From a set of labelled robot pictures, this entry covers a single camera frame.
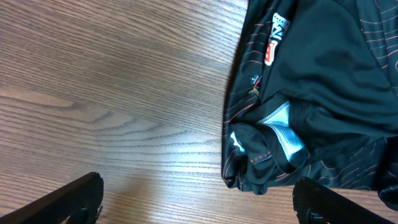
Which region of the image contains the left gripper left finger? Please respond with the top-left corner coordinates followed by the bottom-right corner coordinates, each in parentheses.
top-left (1, 172), bottom-right (104, 224)

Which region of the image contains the black orange-patterned cycling jersey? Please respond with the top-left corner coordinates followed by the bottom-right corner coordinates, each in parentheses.
top-left (221, 0), bottom-right (397, 210)

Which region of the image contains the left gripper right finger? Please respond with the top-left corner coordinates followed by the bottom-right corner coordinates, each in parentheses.
top-left (292, 177), bottom-right (393, 224)

